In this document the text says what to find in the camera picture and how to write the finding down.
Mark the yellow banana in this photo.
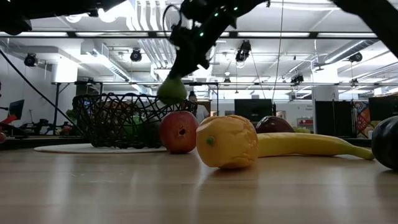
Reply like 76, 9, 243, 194
256, 132, 376, 161

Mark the black wire basket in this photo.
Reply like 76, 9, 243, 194
72, 92, 198, 149

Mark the black partition panel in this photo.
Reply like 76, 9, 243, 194
315, 100, 354, 138
368, 95, 398, 123

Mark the colourful patterned poster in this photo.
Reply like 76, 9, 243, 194
353, 101, 371, 139

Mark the large black monitor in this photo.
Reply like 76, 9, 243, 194
234, 98, 275, 123

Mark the white round plate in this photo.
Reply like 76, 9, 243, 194
33, 142, 169, 155

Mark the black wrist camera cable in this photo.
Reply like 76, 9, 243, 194
162, 4, 183, 35

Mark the person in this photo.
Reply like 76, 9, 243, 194
187, 90, 210, 124

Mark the green pear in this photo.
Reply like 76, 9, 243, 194
157, 76, 188, 106

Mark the long black cable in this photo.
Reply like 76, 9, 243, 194
0, 49, 85, 137

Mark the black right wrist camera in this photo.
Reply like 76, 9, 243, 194
169, 24, 203, 49

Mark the black plum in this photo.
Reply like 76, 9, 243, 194
371, 115, 398, 171

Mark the black aluminium table frame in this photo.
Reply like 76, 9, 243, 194
0, 135, 374, 151

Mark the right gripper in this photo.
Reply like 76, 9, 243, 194
169, 17, 237, 80

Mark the black horizontal overhead beam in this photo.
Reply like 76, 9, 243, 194
0, 30, 398, 40

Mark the small black monitor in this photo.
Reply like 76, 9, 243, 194
8, 99, 25, 121

